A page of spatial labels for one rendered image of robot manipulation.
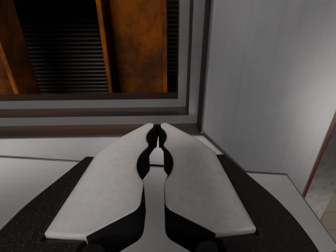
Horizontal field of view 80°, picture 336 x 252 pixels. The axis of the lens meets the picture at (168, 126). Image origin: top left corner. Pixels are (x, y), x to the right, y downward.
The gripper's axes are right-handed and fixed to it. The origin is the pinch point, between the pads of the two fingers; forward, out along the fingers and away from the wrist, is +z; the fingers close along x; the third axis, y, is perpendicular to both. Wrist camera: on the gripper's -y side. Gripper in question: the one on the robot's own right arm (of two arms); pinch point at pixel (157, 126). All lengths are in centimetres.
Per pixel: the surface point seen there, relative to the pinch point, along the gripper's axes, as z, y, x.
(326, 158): 19.5, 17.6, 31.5
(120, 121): 2.6, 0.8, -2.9
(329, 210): 87, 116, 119
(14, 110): 3.9, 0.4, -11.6
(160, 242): 0.6, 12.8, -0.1
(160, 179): 0.6, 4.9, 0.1
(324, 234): 0.6, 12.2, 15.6
